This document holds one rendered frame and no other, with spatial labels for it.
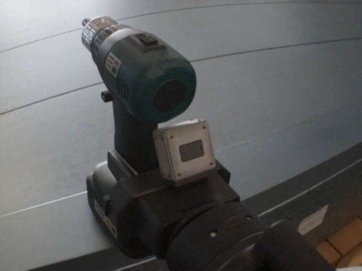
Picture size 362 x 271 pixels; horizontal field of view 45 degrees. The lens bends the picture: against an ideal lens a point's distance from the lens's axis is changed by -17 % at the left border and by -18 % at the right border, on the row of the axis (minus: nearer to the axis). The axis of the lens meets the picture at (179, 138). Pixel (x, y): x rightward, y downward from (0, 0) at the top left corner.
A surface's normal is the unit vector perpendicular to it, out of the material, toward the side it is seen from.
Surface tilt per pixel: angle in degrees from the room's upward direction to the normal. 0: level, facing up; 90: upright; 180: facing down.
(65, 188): 0
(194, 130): 60
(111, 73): 87
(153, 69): 45
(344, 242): 0
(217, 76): 0
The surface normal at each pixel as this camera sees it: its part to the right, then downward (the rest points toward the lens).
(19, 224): 0.07, -0.81
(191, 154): 0.49, 0.06
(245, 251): -0.13, -0.73
